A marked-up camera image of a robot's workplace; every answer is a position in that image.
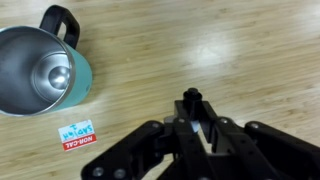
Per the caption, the red and white sticker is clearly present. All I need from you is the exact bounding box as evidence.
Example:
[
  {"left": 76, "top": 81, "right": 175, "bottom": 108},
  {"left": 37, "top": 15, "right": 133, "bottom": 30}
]
[{"left": 57, "top": 119, "right": 98, "bottom": 152}]

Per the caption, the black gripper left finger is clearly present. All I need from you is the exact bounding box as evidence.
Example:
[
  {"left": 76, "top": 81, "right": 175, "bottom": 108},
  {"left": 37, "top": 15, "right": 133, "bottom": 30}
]
[{"left": 80, "top": 99, "right": 214, "bottom": 180}]

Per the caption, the teal mug with black handle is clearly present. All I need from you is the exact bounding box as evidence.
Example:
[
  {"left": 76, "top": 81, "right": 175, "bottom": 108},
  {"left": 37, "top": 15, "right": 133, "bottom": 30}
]
[{"left": 0, "top": 4, "right": 93, "bottom": 118}]

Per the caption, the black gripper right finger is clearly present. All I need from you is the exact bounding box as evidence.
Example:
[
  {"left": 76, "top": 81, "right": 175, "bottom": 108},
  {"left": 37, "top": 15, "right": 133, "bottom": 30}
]
[{"left": 199, "top": 100, "right": 320, "bottom": 180}]

